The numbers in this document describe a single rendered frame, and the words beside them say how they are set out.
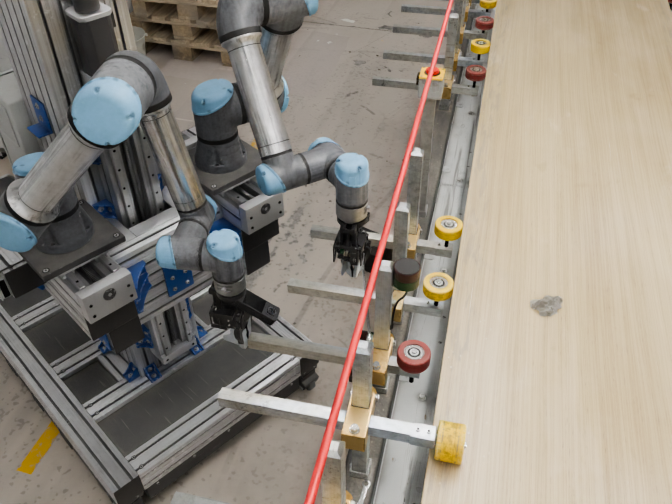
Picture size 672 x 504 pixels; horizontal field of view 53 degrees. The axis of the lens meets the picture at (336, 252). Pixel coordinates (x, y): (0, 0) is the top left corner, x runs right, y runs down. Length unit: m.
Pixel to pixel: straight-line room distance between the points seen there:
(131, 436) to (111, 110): 1.36
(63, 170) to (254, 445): 1.41
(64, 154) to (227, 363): 1.29
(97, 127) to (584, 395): 1.17
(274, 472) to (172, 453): 0.38
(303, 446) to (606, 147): 1.48
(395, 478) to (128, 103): 1.07
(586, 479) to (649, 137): 1.39
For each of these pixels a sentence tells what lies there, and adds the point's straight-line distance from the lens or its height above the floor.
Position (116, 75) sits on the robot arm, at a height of 1.56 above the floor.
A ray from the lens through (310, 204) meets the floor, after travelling 3.55.
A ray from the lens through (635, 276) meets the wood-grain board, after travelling 1.97.
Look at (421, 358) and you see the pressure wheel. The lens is 1.62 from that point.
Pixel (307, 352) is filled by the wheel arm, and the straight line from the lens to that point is 1.70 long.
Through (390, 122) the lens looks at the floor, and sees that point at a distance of 4.24.
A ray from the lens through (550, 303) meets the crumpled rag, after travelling 1.80.
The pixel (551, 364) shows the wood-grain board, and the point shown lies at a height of 0.90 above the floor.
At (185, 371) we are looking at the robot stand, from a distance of 2.55.
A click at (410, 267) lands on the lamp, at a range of 1.50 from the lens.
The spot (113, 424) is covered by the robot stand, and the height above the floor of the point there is 0.21.
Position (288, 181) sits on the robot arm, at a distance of 1.56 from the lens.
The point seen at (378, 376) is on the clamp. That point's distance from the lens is 1.65.
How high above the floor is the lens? 2.15
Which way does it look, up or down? 41 degrees down
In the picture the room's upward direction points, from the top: 1 degrees counter-clockwise
